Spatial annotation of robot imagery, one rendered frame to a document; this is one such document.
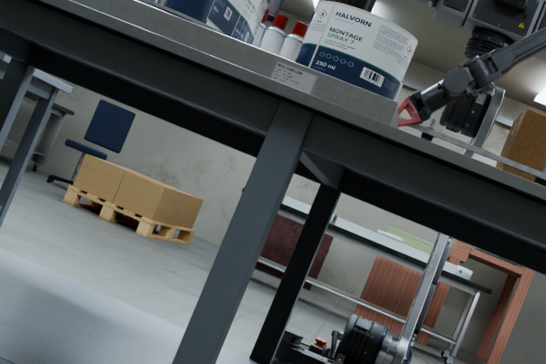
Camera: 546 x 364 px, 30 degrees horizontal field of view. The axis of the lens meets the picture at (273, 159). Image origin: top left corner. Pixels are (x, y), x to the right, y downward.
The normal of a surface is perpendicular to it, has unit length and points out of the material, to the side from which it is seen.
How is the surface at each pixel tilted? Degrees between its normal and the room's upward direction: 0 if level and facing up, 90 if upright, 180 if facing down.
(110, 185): 90
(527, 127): 90
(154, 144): 90
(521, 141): 90
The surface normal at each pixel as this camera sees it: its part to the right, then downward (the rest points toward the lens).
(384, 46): 0.40, 0.13
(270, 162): -0.12, -0.10
